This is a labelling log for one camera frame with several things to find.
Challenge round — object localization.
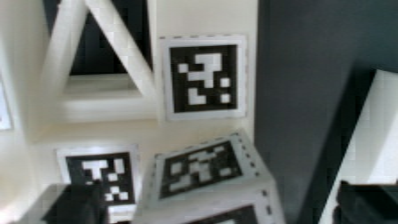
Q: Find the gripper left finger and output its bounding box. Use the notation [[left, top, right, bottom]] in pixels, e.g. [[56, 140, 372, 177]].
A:
[[42, 184, 106, 224]]

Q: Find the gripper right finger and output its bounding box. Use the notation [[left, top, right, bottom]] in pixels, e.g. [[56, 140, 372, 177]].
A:
[[335, 181, 398, 224]]

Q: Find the white chair leg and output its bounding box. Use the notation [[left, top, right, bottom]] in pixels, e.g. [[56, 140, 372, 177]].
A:
[[134, 130, 287, 224]]

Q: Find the white chair back piece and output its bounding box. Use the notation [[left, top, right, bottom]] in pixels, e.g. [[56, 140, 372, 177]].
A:
[[0, 0, 260, 224]]

